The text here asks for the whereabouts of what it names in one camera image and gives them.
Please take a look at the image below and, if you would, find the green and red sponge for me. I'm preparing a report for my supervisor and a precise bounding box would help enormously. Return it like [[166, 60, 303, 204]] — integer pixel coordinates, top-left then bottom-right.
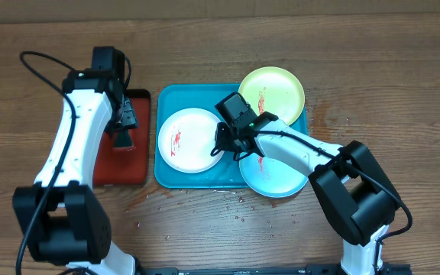
[[113, 129, 133, 148]]

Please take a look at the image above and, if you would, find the white plate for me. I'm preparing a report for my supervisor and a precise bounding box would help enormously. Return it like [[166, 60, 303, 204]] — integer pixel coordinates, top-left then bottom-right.
[[157, 108, 222, 173]]

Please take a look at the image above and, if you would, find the light blue plate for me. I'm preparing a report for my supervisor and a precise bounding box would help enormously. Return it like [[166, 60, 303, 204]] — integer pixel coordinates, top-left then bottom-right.
[[239, 154, 308, 199]]

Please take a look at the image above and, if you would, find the yellow plate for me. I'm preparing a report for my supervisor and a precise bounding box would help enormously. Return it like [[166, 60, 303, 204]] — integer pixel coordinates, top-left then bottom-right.
[[238, 66, 305, 125]]

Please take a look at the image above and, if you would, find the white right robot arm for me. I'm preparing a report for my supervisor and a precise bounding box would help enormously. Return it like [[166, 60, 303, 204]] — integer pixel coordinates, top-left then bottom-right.
[[211, 113, 402, 274]]

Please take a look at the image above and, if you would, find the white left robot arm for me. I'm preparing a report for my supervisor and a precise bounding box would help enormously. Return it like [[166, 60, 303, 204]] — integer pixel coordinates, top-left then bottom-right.
[[12, 70, 138, 274]]

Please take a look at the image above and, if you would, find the blue plastic tray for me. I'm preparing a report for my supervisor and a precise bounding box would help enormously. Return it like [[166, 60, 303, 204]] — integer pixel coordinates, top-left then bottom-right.
[[154, 83, 309, 189]]

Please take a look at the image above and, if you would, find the red tray with black rim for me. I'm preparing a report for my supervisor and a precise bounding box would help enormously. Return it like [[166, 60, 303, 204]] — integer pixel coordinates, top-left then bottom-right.
[[93, 89, 150, 186]]

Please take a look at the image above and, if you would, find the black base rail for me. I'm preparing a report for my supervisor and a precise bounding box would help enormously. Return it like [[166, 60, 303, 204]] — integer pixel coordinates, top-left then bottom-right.
[[135, 263, 412, 275]]

